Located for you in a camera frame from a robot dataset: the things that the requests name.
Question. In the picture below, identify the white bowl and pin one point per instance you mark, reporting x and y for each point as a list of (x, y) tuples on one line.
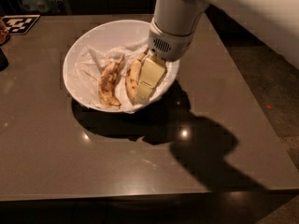
[(115, 34)]

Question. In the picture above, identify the black white fiducial marker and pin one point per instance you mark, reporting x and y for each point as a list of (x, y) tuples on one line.
[(19, 24)]

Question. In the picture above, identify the white paper napkin liner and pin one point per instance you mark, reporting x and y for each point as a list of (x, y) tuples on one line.
[(85, 64)]

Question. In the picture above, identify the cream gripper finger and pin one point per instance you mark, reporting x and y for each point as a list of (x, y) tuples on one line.
[(151, 74)]

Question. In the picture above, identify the dark object at left edge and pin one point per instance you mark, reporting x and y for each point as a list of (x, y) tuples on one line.
[(3, 61)]

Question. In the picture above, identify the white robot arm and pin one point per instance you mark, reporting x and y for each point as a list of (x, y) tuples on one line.
[(275, 22)]

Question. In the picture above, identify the yellow banana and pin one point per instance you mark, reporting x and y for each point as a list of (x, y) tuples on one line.
[(132, 76)]

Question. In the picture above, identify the brown spotted left banana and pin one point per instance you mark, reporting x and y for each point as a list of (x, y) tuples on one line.
[(107, 84)]

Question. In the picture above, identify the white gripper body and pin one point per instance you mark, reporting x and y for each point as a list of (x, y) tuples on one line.
[(169, 46)]

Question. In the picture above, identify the brown object at left edge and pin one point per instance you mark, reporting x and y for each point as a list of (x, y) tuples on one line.
[(4, 35)]

